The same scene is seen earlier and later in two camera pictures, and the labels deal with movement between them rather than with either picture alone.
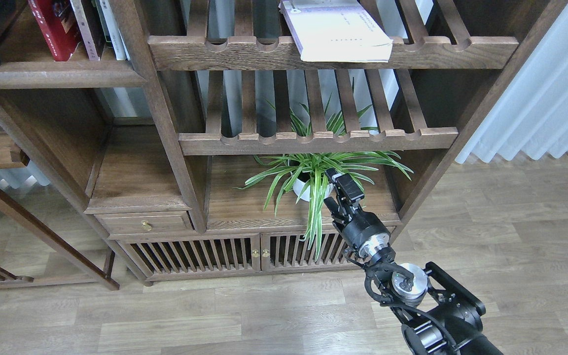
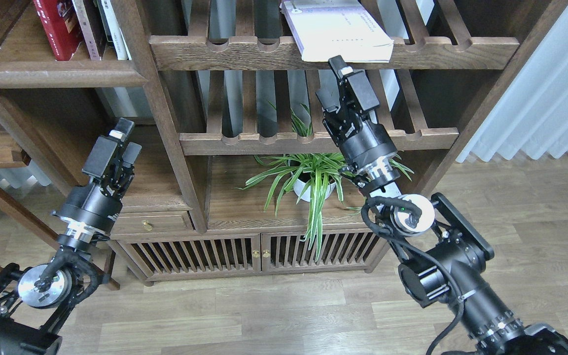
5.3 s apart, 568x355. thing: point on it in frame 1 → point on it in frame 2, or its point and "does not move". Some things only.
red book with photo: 58,25 does not move
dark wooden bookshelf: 126,129 does not move
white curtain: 551,106 does not move
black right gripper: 366,231 → 366,147
